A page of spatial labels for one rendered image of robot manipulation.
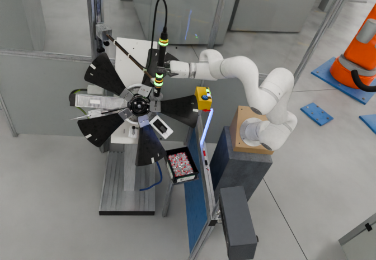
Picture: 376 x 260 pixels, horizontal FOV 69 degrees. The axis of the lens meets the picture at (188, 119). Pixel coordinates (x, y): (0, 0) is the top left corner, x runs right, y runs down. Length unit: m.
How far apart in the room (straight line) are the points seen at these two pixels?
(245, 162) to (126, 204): 1.13
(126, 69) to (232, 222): 1.16
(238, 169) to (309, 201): 1.38
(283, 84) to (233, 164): 0.84
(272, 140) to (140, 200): 1.43
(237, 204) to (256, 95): 0.48
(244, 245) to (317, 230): 1.86
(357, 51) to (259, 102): 3.97
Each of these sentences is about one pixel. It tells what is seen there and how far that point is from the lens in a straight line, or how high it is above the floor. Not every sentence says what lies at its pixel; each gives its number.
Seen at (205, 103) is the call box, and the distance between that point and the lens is 1.95.
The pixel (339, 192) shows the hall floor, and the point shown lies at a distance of 3.44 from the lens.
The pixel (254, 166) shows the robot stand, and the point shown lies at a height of 0.87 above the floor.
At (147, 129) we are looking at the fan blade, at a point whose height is 1.07.
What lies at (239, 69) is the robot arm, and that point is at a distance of 1.15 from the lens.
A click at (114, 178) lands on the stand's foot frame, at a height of 0.07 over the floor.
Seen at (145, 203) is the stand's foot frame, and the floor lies 0.08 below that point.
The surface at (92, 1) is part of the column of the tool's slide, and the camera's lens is 1.95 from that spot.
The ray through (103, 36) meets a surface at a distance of 1.94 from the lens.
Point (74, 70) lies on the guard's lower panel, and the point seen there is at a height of 0.87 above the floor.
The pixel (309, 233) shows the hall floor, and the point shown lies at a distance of 2.96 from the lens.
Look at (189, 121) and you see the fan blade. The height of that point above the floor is 1.16.
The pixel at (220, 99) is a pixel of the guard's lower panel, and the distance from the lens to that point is 2.61.
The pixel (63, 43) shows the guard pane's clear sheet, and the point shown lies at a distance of 2.34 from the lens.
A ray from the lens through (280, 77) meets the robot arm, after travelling 1.18.
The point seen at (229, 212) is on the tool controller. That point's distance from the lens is 1.25.
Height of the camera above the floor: 2.29
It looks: 44 degrees down
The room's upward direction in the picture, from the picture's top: 14 degrees clockwise
